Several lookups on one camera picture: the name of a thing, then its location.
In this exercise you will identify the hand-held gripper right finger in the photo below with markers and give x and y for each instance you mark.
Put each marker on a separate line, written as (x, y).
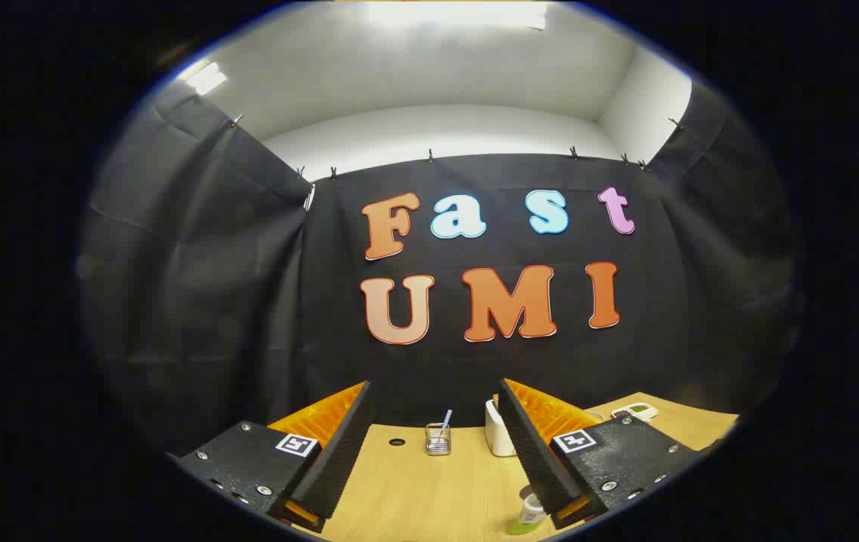
(538, 459)

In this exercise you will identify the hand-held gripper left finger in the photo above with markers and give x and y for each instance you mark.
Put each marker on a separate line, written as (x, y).
(339, 459)

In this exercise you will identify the clear juice bottle green label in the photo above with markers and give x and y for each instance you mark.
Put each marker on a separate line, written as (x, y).
(530, 513)

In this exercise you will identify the white toaster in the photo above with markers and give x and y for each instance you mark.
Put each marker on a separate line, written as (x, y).
(498, 436)

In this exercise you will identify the wooden table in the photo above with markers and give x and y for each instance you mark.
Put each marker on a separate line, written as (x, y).
(429, 489)

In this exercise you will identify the striped straw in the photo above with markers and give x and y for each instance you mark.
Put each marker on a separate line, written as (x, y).
(446, 418)

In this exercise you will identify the small glass jar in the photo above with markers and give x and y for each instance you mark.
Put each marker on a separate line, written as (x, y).
(438, 443)

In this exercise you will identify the divided white dish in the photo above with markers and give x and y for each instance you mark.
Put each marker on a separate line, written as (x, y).
(634, 412)

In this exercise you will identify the ceiling light panel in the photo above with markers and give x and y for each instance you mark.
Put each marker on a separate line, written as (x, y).
(459, 13)
(205, 78)

